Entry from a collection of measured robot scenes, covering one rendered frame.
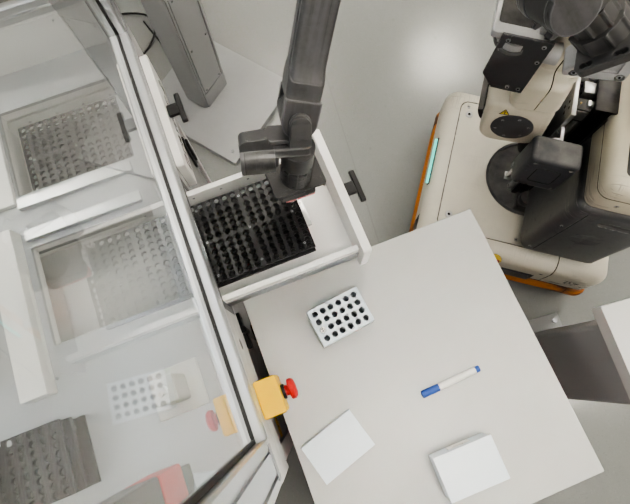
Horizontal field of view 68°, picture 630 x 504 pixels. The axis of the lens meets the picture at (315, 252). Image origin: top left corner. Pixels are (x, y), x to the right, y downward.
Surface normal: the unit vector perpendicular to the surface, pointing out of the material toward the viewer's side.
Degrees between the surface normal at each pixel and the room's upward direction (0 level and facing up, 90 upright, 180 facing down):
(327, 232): 0
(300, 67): 49
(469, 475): 0
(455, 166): 0
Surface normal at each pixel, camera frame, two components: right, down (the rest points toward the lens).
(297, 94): 0.12, 0.68
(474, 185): -0.01, -0.25
